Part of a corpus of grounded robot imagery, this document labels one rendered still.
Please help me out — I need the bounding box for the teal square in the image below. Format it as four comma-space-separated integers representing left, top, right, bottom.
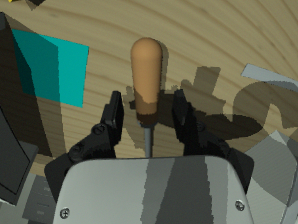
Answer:
12, 29, 89, 107

